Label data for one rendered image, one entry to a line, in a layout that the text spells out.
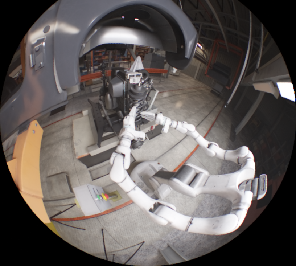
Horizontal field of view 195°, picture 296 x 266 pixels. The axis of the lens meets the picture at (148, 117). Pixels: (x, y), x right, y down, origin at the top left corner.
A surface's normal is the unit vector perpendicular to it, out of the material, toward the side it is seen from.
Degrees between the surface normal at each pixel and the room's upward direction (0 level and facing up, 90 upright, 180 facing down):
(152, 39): 90
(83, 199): 0
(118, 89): 90
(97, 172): 0
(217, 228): 61
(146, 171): 1
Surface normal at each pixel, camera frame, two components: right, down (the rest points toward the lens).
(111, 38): 0.54, 0.62
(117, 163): 0.04, -0.66
